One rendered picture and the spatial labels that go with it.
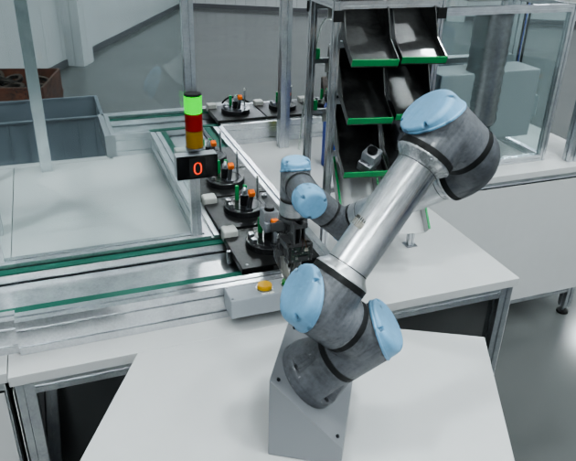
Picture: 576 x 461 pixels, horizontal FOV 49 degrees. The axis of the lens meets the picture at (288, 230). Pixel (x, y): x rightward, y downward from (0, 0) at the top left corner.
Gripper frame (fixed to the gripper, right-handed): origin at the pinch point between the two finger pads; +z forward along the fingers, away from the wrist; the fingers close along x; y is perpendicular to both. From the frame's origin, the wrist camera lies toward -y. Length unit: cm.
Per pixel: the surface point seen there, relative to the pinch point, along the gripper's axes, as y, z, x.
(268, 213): -19.5, -10.1, 0.5
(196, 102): -31, -41, -17
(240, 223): -37.0, 1.2, -2.7
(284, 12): -128, -49, 44
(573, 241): -68, 53, 176
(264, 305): 3.5, 5.3, -8.2
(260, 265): -9.9, 1.1, -5.1
